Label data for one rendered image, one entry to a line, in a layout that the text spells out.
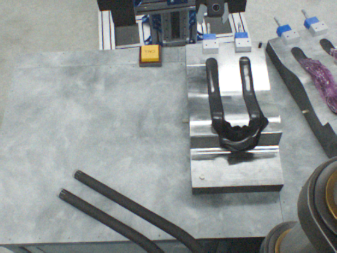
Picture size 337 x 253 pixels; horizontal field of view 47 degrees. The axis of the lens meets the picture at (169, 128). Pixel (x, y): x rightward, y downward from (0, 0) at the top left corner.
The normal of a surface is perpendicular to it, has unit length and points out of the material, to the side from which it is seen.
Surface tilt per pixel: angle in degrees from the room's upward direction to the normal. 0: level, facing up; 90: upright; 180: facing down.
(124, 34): 0
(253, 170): 0
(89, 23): 0
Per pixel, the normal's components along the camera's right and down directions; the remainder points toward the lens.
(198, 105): -0.04, -0.84
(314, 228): -0.92, 0.37
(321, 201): -0.04, -0.48
